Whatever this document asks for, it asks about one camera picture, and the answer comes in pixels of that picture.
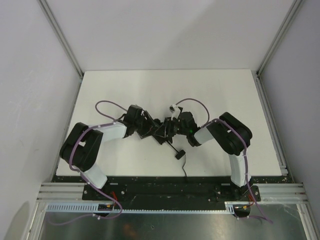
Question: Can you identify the black folding umbrella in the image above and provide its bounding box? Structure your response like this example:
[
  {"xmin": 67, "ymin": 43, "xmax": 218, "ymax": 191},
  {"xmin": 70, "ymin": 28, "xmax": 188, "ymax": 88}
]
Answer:
[{"xmin": 149, "ymin": 117, "xmax": 190, "ymax": 180}]

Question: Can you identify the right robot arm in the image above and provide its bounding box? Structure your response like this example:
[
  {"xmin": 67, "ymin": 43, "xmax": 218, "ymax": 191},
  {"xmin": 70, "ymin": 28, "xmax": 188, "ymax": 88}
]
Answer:
[{"xmin": 176, "ymin": 112, "xmax": 253, "ymax": 200}]

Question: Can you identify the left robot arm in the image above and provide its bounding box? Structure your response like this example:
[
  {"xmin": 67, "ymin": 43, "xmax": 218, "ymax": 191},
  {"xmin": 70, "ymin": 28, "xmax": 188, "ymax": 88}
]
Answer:
[{"xmin": 59, "ymin": 105, "xmax": 159, "ymax": 189}]

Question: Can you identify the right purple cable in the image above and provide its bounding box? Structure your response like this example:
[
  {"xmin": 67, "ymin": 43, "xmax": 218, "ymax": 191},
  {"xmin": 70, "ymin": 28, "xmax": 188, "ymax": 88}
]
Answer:
[{"xmin": 174, "ymin": 98, "xmax": 275, "ymax": 224}]

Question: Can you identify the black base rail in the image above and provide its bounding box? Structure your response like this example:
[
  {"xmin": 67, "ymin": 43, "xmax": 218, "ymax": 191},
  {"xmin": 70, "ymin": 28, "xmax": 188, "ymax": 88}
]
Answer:
[{"xmin": 51, "ymin": 176, "xmax": 292, "ymax": 204}]

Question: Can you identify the grey cable duct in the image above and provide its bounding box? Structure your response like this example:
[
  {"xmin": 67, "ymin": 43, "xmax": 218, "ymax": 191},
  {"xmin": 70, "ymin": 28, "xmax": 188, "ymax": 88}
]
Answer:
[{"xmin": 44, "ymin": 201, "xmax": 251, "ymax": 215}]

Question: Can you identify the right aluminium frame post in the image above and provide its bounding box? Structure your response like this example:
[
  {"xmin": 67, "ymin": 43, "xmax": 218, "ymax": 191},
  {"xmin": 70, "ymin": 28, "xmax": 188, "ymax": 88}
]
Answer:
[{"xmin": 251, "ymin": 0, "xmax": 305, "ymax": 176}]

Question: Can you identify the aluminium frame post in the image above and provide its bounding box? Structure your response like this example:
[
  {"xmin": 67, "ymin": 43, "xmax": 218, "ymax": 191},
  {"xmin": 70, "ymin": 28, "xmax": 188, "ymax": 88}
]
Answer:
[
  {"xmin": 37, "ymin": 0, "xmax": 84, "ymax": 79},
  {"xmin": 251, "ymin": 0, "xmax": 305, "ymax": 176}
]

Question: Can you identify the left aluminium frame post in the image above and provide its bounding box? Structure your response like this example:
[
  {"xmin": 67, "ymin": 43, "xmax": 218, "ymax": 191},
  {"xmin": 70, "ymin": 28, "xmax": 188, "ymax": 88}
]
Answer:
[{"xmin": 37, "ymin": 0, "xmax": 84, "ymax": 79}]

